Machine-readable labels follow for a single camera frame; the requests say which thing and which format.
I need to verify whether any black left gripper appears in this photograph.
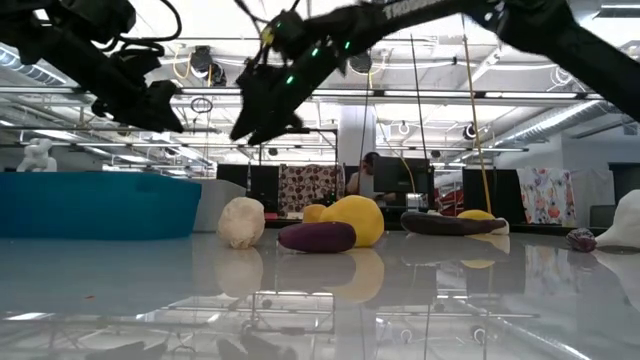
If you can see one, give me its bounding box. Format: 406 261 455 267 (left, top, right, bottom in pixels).
74 52 185 134

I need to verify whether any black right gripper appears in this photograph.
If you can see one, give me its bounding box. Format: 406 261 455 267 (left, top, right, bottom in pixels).
229 53 347 147

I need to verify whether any cream garlic bulb toy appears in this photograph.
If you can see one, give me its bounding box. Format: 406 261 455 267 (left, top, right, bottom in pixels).
217 196 266 250

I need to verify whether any small yellow produce toy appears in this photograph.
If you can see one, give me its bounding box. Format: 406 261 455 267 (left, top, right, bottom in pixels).
302 203 329 224

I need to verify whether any short purple eggplant toy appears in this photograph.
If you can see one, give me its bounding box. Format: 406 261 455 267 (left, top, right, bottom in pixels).
277 221 358 254

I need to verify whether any large yellow produce toy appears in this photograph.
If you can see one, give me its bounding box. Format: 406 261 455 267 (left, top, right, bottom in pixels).
318 194 386 249

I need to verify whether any long dark purple eggplant toy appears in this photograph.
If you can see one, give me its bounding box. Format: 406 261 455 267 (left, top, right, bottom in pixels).
399 210 507 237

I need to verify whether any large white produce toy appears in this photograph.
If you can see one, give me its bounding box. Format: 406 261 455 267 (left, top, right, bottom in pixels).
594 188 640 251

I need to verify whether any small shiny purple produce toy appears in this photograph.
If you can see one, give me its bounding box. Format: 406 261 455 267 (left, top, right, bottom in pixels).
565 227 598 254

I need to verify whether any black partition panel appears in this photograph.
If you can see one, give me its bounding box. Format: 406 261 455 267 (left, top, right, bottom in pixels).
217 163 280 214
462 168 521 226

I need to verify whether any brown patterned cloth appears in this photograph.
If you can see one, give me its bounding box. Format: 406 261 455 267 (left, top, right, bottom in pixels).
278 163 346 217

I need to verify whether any pale grey plastic basket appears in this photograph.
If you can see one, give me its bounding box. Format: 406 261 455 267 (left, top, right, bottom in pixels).
192 178 247 234

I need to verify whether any teal plastic basket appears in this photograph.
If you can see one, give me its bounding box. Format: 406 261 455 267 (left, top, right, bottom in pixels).
0 171 203 240

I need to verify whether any person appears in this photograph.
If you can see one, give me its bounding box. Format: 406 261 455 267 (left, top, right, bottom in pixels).
345 151 396 204

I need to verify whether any white statue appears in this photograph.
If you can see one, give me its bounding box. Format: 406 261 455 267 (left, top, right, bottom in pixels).
16 138 58 174

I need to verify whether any black monitor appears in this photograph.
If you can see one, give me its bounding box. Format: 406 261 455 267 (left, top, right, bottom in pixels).
373 156 435 196

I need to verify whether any colourful floral cloth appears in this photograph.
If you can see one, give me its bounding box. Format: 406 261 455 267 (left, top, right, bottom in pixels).
517 168 576 226

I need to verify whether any plain white cloth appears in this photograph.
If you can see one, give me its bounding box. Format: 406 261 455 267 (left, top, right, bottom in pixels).
569 169 616 229

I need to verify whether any black metal cart frame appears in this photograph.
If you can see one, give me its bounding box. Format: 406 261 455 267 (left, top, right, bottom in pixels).
258 127 340 221

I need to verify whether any black hanging cable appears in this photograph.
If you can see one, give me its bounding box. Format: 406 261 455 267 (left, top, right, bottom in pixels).
409 33 431 164

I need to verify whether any long ceiling light rail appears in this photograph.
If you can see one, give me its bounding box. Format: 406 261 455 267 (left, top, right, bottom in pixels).
0 85 640 101

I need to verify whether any yellow hanging cable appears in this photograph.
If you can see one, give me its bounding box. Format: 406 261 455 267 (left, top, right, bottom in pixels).
462 14 492 214

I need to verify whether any silver air duct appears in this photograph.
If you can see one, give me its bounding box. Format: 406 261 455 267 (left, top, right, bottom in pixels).
492 99 619 149

